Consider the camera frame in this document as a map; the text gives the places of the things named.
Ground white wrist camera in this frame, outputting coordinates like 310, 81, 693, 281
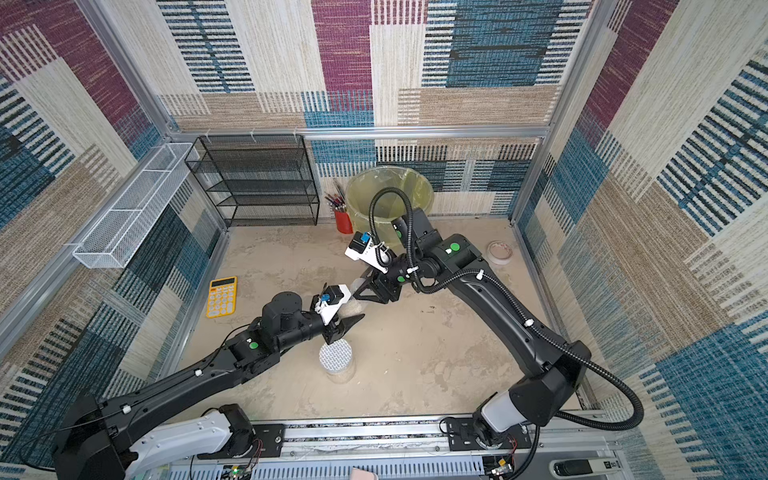
311, 284, 352, 325
345, 231, 396, 274

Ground small jar with rice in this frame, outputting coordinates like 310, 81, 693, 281
338, 298, 365, 318

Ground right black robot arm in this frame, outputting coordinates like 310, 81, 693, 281
350, 187, 645, 448

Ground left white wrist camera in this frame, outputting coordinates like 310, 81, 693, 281
311, 284, 352, 325

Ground red pen holder cup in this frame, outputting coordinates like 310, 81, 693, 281
334, 207, 354, 235

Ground pens in red cup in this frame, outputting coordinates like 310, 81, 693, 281
324, 181, 347, 213

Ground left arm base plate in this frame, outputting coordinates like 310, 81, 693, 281
196, 423, 286, 460

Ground bin with yellow bag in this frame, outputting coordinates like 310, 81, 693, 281
346, 166, 434, 253

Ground jar with patterned white lid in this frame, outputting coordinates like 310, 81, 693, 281
319, 339, 356, 384

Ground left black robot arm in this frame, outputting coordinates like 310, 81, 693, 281
52, 286, 364, 479

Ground aluminium front rail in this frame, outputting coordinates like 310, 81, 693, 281
142, 414, 633, 479

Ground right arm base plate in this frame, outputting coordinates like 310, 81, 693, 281
438, 416, 532, 451

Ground yellow calculator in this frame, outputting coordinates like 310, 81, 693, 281
206, 276, 238, 319

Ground tape roll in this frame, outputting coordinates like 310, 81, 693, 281
486, 241, 514, 266

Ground black wire mesh shelf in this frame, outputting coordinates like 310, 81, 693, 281
185, 134, 320, 227

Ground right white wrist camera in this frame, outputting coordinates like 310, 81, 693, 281
345, 231, 396, 274

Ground white wire mesh basket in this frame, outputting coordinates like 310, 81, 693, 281
72, 143, 192, 269

